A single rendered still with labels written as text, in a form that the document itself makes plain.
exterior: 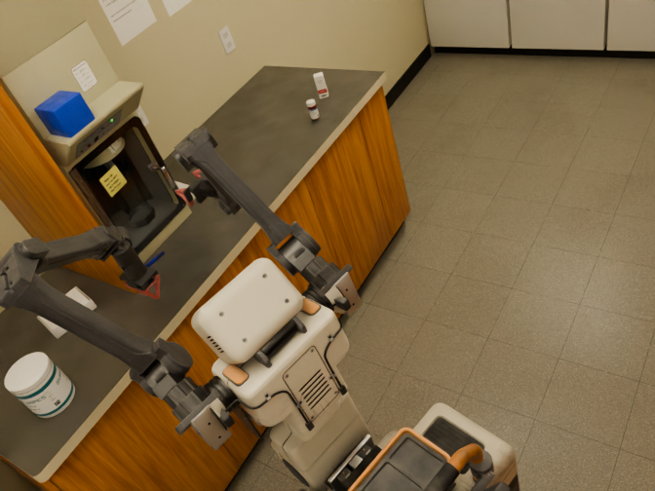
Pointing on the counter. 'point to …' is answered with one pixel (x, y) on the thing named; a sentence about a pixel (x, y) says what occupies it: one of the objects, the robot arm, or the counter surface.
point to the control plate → (97, 133)
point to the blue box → (64, 113)
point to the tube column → (33, 28)
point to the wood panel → (44, 193)
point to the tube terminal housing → (26, 78)
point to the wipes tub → (40, 385)
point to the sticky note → (113, 180)
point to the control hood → (61, 146)
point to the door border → (92, 198)
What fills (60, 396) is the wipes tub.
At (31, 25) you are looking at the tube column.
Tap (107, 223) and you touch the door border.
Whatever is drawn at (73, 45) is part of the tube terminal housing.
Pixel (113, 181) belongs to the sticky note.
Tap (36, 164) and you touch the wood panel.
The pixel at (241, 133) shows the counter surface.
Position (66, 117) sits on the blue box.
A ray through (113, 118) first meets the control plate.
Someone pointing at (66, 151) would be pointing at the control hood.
